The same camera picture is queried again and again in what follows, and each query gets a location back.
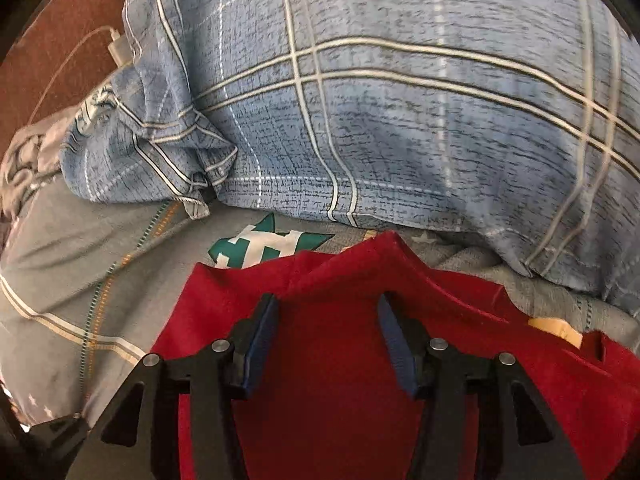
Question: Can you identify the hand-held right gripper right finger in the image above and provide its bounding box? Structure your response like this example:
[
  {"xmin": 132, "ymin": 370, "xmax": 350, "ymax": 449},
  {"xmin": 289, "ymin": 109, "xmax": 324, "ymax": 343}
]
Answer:
[{"xmin": 377, "ymin": 292, "xmax": 586, "ymax": 480}]

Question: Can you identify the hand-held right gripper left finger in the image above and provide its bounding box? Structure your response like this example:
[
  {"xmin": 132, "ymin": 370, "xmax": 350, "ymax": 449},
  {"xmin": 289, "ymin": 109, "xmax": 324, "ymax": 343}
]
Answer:
[{"xmin": 67, "ymin": 294, "xmax": 278, "ymax": 480}]

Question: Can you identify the red garment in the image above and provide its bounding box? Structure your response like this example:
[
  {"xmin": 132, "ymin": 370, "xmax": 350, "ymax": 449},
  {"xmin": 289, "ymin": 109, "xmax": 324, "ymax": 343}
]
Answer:
[{"xmin": 150, "ymin": 232, "xmax": 640, "ymax": 480}]

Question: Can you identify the grey striped bed sheet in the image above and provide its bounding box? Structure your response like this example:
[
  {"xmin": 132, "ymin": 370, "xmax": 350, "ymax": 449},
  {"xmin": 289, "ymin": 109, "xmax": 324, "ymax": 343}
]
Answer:
[{"xmin": 0, "ymin": 175, "xmax": 640, "ymax": 426}]

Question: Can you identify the blue plaid pillow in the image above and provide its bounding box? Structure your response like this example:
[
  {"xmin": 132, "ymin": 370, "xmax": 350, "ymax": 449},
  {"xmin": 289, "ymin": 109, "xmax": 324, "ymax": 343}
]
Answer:
[{"xmin": 60, "ymin": 0, "xmax": 640, "ymax": 311}]

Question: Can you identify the grey patterned cloth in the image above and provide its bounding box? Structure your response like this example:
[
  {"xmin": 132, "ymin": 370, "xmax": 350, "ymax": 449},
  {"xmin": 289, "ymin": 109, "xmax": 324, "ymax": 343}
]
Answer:
[{"xmin": 0, "ymin": 85, "xmax": 121, "ymax": 221}]

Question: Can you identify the white charger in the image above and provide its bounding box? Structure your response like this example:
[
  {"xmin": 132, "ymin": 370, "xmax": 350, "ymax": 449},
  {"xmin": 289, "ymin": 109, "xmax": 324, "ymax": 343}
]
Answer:
[{"xmin": 106, "ymin": 29, "xmax": 135, "ymax": 69}]

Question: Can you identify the white charger cable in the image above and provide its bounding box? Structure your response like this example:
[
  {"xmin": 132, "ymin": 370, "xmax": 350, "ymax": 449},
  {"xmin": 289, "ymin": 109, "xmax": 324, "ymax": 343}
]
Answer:
[{"xmin": 27, "ymin": 24, "xmax": 118, "ymax": 126}]

